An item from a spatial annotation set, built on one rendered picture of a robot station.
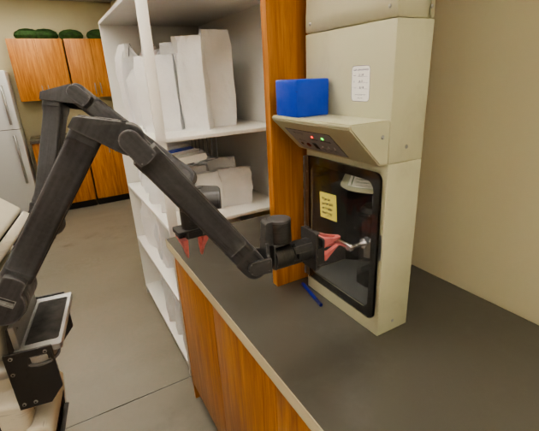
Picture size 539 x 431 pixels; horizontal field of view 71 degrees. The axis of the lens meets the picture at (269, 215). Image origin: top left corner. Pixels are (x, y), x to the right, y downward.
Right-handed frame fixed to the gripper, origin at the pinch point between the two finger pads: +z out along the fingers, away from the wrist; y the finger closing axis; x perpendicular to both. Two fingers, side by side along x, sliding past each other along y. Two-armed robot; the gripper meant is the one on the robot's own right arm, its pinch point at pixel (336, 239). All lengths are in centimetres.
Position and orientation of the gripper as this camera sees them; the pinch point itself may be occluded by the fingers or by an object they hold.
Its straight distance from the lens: 101.1
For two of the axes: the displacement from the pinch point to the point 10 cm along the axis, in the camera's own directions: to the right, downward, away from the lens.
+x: -4.9, -2.8, 8.3
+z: 8.7, -2.0, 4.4
